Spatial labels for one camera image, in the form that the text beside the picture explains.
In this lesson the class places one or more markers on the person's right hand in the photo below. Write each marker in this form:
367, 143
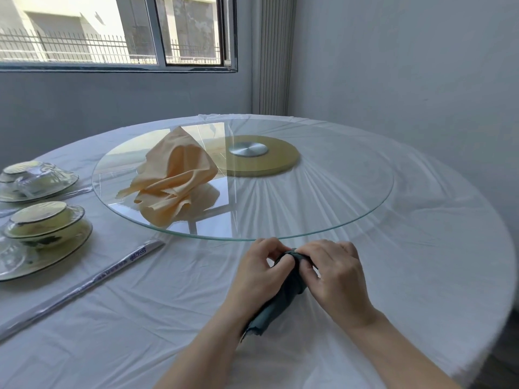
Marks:
344, 283

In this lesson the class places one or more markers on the person's left hand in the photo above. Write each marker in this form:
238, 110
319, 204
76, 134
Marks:
253, 279

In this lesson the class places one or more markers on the person's left thumb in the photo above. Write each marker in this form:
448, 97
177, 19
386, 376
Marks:
272, 264

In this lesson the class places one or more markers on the person's right thumb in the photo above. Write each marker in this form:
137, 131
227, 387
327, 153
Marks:
311, 275

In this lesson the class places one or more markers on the dark teal cloth napkin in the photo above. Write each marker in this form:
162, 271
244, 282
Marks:
286, 297

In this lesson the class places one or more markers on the person's right forearm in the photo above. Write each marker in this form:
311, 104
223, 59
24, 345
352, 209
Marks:
401, 356

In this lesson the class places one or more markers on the person's left forearm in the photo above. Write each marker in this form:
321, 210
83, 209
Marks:
202, 352

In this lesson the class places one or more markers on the round glass turntable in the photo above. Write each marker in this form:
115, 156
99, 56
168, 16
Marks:
308, 198

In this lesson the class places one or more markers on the yellow round turntable base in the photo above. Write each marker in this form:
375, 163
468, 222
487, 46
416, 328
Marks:
279, 157

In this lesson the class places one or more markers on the silver metal turntable hub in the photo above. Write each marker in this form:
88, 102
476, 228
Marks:
248, 150

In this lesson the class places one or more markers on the white tablecloth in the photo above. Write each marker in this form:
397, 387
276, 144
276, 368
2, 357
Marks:
425, 238

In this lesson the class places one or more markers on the peach folded cloth napkin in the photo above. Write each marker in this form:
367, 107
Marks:
174, 178

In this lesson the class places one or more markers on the wrapped chopsticks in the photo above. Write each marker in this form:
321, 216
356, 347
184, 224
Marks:
48, 198
93, 279

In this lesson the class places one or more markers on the green-rimmed plate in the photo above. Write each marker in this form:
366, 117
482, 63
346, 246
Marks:
61, 188
61, 255

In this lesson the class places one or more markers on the upturned green-rimmed bowl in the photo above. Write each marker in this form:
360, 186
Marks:
44, 222
18, 168

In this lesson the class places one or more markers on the clear glass cup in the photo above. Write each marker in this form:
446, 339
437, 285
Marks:
14, 257
40, 182

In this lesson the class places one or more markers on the grey sliding window frame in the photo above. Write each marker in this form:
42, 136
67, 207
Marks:
160, 36

